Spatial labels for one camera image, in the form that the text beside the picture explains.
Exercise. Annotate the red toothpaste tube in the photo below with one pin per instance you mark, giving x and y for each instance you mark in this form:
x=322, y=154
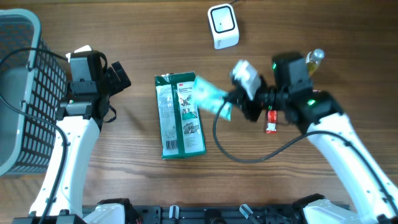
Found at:
x=271, y=122

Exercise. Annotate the white barcode scanner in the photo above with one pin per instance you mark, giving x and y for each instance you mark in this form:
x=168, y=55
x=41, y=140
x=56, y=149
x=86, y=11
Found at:
x=223, y=26

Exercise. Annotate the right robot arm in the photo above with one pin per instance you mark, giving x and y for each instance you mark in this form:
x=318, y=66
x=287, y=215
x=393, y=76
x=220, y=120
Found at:
x=322, y=121

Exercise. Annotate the green 3M package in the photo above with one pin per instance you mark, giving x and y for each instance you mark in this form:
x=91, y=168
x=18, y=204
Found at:
x=179, y=118

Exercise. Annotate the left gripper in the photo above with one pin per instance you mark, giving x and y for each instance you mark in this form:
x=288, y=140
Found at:
x=114, y=84

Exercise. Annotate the grey plastic shopping basket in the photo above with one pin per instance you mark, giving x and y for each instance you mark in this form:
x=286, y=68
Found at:
x=32, y=84

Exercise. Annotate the yellow oil bottle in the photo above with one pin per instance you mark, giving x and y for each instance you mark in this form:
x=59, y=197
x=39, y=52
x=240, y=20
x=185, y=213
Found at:
x=314, y=59

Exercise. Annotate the teal toothbrush pack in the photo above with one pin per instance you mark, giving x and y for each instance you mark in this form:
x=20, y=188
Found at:
x=210, y=98

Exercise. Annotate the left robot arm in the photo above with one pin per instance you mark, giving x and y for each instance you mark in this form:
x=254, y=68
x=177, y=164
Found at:
x=79, y=119

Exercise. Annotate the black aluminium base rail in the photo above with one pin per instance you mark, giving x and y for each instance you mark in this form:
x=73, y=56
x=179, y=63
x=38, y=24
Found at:
x=280, y=213

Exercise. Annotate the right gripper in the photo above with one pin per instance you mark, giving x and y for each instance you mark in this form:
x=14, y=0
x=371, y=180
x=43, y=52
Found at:
x=247, y=105

